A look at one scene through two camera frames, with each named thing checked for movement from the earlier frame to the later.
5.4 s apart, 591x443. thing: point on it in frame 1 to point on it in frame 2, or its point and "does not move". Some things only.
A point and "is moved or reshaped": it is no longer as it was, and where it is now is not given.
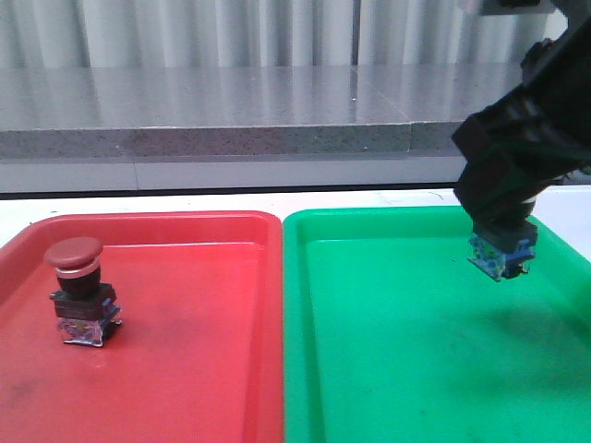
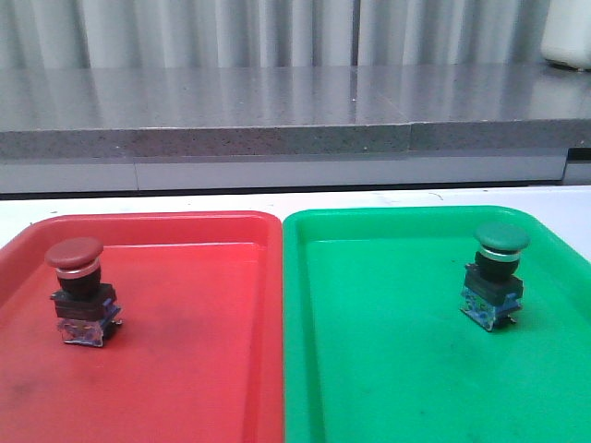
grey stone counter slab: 224,112 does not move
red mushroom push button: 84,305 does not move
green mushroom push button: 501,251 is moved or reshaped
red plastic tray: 198,356 does not move
